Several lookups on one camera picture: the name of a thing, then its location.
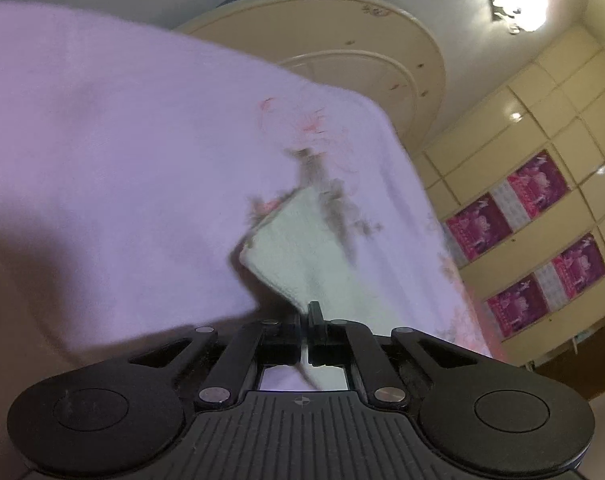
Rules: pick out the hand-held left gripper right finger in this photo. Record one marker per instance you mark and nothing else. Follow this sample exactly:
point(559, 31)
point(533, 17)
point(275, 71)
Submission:
point(323, 342)

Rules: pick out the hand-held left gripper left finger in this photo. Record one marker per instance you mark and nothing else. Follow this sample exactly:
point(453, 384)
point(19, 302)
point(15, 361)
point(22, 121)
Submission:
point(282, 342)

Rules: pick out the white floral blanket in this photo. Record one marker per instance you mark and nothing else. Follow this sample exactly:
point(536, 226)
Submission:
point(132, 135)

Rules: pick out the ceiling lamp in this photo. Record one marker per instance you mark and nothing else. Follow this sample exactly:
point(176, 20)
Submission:
point(502, 10)

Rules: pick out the pale green small cloth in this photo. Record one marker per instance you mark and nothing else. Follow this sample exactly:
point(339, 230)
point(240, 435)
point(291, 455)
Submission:
point(282, 245)

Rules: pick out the dark brown door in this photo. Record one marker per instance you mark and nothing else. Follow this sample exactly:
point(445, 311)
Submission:
point(572, 372)

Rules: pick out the pink wall poster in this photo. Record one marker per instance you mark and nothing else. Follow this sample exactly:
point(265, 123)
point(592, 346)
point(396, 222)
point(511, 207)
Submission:
point(477, 227)
point(537, 185)
point(519, 305)
point(579, 265)

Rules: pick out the open wardrobe side shelf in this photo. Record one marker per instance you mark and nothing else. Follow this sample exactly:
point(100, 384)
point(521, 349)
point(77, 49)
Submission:
point(584, 336)

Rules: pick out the cream wardrobe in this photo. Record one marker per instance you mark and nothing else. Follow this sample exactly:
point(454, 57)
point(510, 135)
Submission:
point(557, 110)

